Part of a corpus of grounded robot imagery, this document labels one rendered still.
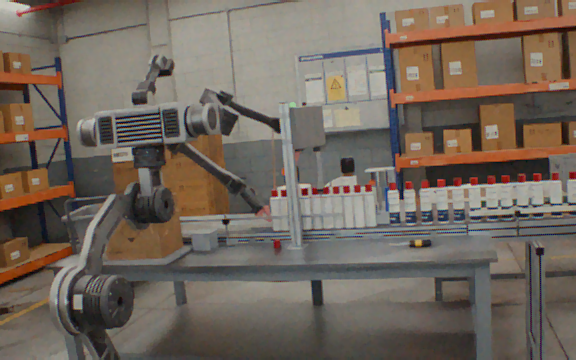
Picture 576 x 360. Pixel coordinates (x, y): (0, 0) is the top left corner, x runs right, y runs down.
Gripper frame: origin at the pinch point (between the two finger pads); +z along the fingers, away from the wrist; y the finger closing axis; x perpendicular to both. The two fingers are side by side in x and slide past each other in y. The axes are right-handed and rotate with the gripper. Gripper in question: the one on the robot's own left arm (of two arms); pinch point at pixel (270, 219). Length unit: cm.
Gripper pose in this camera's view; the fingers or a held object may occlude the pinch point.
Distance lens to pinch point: 280.6
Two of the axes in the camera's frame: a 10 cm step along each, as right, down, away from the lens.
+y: 2.6, -1.3, 9.6
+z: 6.7, 7.3, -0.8
